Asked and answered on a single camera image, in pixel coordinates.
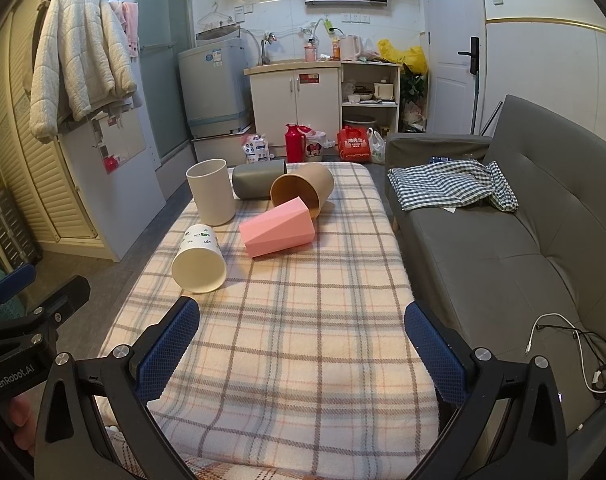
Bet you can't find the red gift box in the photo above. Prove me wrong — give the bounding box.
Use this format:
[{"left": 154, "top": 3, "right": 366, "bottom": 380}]
[{"left": 337, "top": 126, "right": 371, "bottom": 162}]

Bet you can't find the red thermos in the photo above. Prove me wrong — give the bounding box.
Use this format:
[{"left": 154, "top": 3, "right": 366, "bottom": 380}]
[{"left": 284, "top": 123, "right": 308, "bottom": 163}]

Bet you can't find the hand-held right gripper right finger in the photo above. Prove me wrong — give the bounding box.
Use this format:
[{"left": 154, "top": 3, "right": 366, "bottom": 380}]
[{"left": 404, "top": 301, "right": 569, "bottom": 480}]

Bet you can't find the white cup with green print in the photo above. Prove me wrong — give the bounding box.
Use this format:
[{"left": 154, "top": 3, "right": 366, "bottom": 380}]
[{"left": 171, "top": 224, "right": 228, "bottom": 294}]

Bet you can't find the wire clothes hanger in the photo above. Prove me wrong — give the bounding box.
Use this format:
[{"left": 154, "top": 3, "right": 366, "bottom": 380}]
[{"left": 198, "top": 2, "right": 237, "bottom": 29}]

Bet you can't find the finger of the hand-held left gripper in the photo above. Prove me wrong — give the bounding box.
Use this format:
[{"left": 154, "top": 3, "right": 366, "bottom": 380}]
[
  {"left": 0, "top": 262, "right": 38, "bottom": 313},
  {"left": 30, "top": 275, "right": 92, "bottom": 333}
]

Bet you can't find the grey sofa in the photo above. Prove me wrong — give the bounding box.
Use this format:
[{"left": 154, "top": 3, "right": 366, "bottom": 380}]
[{"left": 385, "top": 94, "right": 606, "bottom": 461}]

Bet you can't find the white electric kettle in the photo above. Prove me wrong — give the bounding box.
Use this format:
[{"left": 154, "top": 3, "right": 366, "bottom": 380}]
[{"left": 339, "top": 35, "right": 362, "bottom": 62}]

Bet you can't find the white door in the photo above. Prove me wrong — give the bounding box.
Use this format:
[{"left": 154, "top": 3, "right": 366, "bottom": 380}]
[{"left": 420, "top": 0, "right": 486, "bottom": 136}]

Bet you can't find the white open shelf unit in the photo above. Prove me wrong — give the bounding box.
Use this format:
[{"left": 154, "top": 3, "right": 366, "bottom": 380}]
[{"left": 340, "top": 61, "right": 403, "bottom": 134}]

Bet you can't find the black door handle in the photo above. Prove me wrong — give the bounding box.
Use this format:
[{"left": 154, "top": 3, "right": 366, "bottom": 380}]
[{"left": 458, "top": 36, "right": 480, "bottom": 74}]

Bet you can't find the green checked cloth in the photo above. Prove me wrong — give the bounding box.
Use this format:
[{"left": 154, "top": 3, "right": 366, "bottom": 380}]
[{"left": 387, "top": 159, "right": 520, "bottom": 213}]

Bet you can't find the dark suitcase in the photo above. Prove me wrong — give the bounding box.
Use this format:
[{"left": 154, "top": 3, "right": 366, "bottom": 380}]
[{"left": 0, "top": 190, "right": 44, "bottom": 272}]

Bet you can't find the black cable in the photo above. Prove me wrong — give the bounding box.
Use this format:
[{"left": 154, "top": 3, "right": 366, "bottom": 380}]
[{"left": 537, "top": 320, "right": 606, "bottom": 405}]

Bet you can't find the white plastic bag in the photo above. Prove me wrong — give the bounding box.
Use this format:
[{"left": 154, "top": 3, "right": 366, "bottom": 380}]
[{"left": 367, "top": 128, "right": 386, "bottom": 165}]

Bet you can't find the plaid blanket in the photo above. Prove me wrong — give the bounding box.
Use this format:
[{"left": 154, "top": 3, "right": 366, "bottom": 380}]
[{"left": 90, "top": 161, "right": 441, "bottom": 480}]

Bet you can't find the brown cup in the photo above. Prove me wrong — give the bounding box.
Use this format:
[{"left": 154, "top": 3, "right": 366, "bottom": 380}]
[{"left": 269, "top": 162, "right": 335, "bottom": 219}]

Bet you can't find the pink towel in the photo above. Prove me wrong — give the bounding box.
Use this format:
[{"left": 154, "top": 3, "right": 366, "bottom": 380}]
[{"left": 110, "top": 1, "right": 140, "bottom": 61}]

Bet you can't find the grey cup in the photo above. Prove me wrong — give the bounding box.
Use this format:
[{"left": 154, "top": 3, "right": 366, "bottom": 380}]
[{"left": 231, "top": 161, "right": 288, "bottom": 201}]

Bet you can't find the metal faucet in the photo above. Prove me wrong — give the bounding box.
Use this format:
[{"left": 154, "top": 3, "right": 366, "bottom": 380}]
[{"left": 259, "top": 31, "right": 280, "bottom": 66}]

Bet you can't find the white cable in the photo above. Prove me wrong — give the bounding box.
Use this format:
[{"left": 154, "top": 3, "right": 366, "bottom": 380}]
[{"left": 526, "top": 313, "right": 606, "bottom": 397}]

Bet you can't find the washing machine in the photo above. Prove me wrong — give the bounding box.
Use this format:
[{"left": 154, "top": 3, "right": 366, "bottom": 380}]
[{"left": 177, "top": 30, "right": 254, "bottom": 138}]

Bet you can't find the plain white cup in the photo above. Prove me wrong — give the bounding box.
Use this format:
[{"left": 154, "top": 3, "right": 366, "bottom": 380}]
[{"left": 185, "top": 158, "right": 237, "bottom": 226}]

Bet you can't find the louvred wardrobe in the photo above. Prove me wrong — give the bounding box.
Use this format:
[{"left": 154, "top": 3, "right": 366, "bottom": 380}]
[{"left": 0, "top": 0, "right": 108, "bottom": 256}]

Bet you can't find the frosted glass door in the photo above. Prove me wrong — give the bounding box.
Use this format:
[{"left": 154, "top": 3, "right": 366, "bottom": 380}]
[{"left": 133, "top": 0, "right": 194, "bottom": 161}]

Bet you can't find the teal plastic basket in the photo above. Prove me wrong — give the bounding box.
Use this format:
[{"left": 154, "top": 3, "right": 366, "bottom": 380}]
[{"left": 0, "top": 265, "right": 24, "bottom": 322}]

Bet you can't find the white sink cabinet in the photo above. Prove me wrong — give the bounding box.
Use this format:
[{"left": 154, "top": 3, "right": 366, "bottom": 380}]
[{"left": 243, "top": 60, "right": 344, "bottom": 162}]

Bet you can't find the cartoon print bucket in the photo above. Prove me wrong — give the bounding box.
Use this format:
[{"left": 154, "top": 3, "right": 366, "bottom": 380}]
[{"left": 303, "top": 132, "right": 327, "bottom": 162}]

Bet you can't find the pink faceted cup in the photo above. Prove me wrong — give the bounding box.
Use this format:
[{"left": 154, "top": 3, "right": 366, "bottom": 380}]
[{"left": 239, "top": 196, "right": 316, "bottom": 259}]

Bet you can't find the white puffer jacket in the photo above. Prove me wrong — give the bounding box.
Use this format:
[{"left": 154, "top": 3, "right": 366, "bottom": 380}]
[{"left": 29, "top": 0, "right": 138, "bottom": 140}]

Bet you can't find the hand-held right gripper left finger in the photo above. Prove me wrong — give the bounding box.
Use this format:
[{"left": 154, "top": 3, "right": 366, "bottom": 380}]
[{"left": 33, "top": 296, "right": 201, "bottom": 480}]

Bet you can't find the person's left hand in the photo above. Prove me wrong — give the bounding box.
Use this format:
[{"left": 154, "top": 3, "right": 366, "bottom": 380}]
[{"left": 5, "top": 395, "right": 40, "bottom": 457}]

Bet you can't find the yellow plastic bag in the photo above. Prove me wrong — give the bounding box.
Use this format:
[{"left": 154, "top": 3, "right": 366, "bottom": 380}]
[{"left": 378, "top": 38, "right": 428, "bottom": 75}]

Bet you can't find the white fridge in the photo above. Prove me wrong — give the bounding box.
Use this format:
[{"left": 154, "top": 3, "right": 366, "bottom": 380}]
[{"left": 58, "top": 105, "right": 167, "bottom": 263}]

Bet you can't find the tissue pack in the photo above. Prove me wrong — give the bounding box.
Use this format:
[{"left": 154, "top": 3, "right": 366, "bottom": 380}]
[{"left": 240, "top": 133, "right": 270, "bottom": 164}]

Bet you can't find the green plant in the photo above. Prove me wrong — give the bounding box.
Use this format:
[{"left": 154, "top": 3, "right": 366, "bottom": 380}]
[{"left": 400, "top": 62, "right": 429, "bottom": 111}]

